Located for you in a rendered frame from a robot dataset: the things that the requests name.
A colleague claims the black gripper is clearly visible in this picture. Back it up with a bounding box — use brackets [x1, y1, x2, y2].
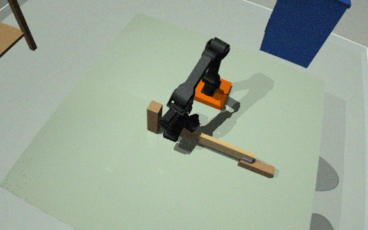
[163, 106, 192, 142]

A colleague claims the long brown wooden rail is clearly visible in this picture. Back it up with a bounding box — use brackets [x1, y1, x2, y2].
[180, 128, 255, 161]

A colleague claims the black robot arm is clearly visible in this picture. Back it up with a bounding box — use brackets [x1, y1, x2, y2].
[159, 37, 230, 132]

